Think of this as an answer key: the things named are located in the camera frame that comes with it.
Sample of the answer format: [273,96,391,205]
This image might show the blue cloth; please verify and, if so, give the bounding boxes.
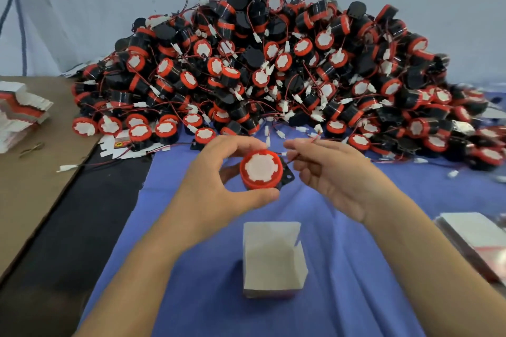
[79,92,506,337]

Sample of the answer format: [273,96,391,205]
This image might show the dark wall cables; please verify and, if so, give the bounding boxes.
[0,0,28,77]

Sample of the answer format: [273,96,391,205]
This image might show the rubber band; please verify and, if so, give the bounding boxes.
[19,142,46,158]

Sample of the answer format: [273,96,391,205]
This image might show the pile of black red buzzers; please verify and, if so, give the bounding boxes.
[71,0,506,172]

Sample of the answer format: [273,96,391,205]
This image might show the orange white paper box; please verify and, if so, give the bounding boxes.
[242,221,309,298]

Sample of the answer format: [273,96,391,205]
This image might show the stack of paper boxes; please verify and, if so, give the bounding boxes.
[433,211,506,286]
[0,80,55,154]

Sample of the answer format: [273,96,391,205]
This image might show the person's left forearm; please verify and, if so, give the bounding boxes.
[75,222,215,337]

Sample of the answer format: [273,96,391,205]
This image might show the person's left hand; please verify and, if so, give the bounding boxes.
[170,135,281,251]

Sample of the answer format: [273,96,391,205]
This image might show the person's right forearm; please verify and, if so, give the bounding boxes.
[364,191,506,337]

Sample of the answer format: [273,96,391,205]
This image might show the brown cardboard sheet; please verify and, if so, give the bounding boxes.
[0,76,100,279]

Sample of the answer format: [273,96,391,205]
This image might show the person's right hand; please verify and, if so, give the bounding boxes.
[283,137,396,223]

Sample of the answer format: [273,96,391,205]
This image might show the single red black buzzer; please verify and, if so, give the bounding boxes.
[239,148,295,191]

